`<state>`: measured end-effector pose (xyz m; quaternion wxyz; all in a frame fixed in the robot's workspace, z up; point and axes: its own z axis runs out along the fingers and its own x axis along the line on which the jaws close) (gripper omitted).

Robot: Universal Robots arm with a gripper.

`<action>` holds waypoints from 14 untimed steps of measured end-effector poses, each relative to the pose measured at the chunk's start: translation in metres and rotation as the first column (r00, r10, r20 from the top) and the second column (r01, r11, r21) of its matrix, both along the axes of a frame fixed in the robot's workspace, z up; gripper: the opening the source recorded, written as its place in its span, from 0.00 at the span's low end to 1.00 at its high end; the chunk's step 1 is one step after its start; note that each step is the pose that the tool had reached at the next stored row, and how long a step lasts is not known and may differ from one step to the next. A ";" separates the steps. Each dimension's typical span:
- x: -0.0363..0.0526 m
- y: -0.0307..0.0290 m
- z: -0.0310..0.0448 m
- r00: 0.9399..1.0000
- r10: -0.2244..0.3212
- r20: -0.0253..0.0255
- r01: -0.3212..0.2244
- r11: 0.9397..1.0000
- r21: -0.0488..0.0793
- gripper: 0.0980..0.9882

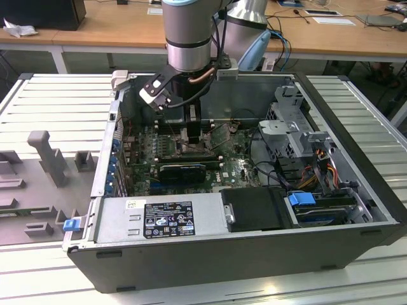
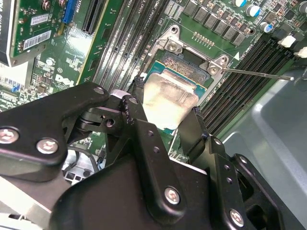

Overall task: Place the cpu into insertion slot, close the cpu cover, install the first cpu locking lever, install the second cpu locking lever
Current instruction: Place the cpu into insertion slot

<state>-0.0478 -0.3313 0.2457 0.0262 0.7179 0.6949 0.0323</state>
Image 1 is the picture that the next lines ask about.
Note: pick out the crumpled white paper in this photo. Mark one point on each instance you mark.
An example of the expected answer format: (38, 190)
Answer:
(19, 29)

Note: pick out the blue plastic case latch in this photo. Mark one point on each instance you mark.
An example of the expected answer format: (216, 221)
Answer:
(71, 225)

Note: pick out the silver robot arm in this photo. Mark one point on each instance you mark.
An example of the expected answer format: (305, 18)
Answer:
(187, 31)

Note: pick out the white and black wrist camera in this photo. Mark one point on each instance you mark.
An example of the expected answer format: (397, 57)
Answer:
(155, 89)

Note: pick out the wooden desk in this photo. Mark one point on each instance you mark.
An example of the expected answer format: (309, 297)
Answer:
(121, 28)

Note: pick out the black plastic bay cover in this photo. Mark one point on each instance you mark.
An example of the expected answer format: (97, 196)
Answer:
(254, 209)

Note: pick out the black and silver PC case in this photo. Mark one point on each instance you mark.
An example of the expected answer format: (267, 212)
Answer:
(222, 260)

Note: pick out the hard disk in blue carrier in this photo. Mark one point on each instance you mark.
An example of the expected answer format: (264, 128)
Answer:
(318, 209)

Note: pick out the gray metal drive cage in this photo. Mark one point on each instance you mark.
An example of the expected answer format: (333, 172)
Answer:
(286, 130)

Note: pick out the pale blue teach pendant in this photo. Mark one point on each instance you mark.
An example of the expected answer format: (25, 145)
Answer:
(254, 51)

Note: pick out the black monitor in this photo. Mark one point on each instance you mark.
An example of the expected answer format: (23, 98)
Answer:
(41, 14)

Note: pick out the gray case latch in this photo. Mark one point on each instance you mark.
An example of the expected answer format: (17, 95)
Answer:
(122, 79)

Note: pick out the silver power supply unit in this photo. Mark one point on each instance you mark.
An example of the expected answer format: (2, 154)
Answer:
(117, 219)

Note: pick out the black graphics card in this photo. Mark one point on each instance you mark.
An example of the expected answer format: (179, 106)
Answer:
(181, 174)

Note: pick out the gray laptop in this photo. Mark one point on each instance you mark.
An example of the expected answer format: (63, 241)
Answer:
(380, 19)

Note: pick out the CPU socket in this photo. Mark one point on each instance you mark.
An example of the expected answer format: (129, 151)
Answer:
(181, 139)

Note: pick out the green motherboard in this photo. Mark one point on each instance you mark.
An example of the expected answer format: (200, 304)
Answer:
(229, 171)

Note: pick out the gray wrist camera box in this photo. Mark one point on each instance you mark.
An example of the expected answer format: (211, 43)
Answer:
(227, 71)

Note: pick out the gray parts rack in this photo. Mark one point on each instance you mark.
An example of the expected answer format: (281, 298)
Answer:
(19, 171)

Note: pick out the RAM stick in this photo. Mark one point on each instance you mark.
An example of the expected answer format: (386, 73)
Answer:
(187, 157)

